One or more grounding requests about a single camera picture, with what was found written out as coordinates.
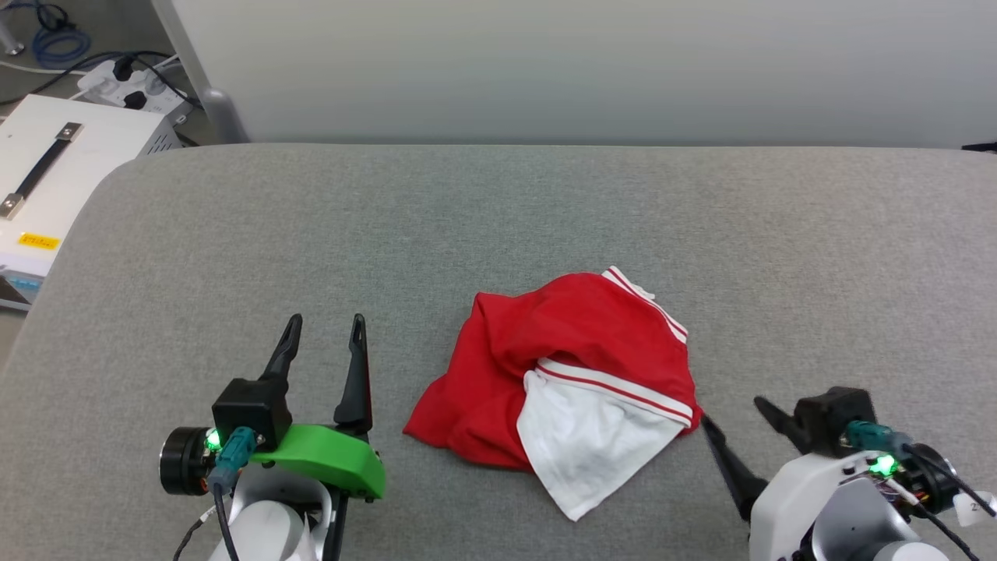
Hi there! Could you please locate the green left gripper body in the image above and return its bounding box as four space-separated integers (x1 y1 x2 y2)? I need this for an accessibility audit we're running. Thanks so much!
249 424 387 500

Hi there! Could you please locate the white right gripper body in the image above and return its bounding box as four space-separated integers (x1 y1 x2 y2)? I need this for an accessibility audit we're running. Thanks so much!
748 453 866 561

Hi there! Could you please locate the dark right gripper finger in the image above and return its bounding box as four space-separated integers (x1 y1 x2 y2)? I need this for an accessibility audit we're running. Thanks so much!
752 396 812 455
700 416 769 523

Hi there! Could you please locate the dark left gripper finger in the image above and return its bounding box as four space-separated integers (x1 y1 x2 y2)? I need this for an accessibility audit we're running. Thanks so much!
335 314 374 438
261 314 304 383

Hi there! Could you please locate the red and white basketball jersey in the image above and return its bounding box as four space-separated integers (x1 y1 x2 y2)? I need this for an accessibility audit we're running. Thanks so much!
403 266 704 522

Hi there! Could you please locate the white equipment case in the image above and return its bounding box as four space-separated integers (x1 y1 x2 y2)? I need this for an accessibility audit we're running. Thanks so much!
0 94 185 313

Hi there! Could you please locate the white power strip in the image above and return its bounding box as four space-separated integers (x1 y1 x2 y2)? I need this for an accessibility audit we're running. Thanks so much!
76 58 192 119

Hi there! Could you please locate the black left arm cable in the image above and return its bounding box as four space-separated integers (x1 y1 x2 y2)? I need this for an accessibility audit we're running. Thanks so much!
172 489 239 561

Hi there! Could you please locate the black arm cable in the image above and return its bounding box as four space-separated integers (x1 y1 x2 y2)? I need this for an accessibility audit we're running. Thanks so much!
896 448 997 561
172 489 239 561

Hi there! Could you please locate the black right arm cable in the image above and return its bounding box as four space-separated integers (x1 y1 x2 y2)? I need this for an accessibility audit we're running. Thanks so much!
896 448 997 561

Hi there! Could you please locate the grey metal post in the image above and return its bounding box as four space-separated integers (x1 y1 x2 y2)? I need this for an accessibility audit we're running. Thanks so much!
151 0 251 146

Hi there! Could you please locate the black power cable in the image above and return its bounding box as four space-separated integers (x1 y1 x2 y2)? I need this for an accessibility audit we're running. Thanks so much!
0 50 204 111

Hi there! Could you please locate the black case carry handle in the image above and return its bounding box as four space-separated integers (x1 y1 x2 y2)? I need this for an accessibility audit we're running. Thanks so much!
0 122 85 220

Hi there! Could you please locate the blue coiled cable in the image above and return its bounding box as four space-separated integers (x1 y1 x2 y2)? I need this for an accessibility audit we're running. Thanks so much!
30 22 93 70

